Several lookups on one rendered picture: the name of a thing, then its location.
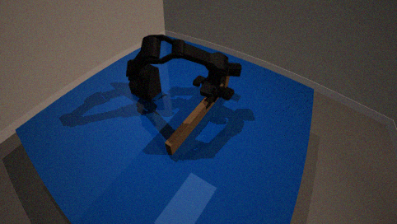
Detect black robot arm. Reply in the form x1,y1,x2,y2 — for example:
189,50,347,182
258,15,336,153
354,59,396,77
126,35,242,98

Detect brown wooden post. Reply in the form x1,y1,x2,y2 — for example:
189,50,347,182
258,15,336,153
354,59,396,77
221,76,230,87

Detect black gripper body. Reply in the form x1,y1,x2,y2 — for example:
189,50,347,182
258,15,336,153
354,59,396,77
193,75,234,100

